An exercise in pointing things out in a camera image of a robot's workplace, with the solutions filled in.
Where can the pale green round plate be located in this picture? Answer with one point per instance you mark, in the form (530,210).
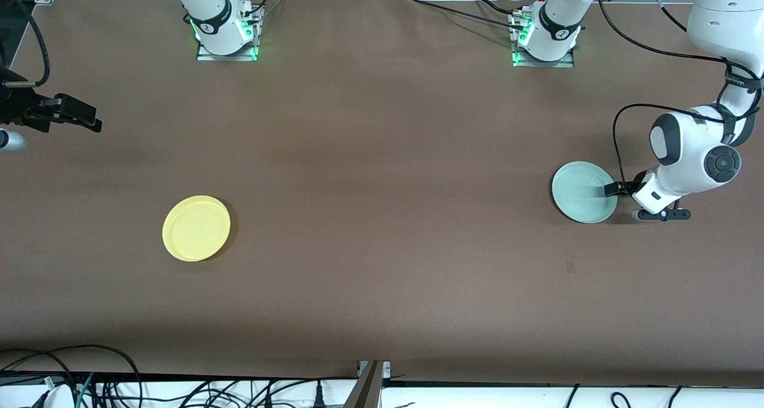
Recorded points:
(579,193)

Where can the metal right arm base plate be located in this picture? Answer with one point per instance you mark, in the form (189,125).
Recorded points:
(227,57)

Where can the black plug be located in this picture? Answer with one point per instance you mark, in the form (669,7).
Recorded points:
(319,399)

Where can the aluminium frame profile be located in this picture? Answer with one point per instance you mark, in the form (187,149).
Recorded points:
(367,393)

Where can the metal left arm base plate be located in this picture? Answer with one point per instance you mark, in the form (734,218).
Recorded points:
(543,64)

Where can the brown table cover sheet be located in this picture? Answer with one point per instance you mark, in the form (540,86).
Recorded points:
(382,300)

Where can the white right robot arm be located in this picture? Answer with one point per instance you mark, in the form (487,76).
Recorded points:
(209,14)

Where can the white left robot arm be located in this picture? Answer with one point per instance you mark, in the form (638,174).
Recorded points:
(692,151)

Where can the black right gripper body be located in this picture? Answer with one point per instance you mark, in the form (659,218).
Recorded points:
(13,108)

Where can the yellow round plate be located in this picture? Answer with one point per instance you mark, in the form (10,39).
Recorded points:
(197,229)

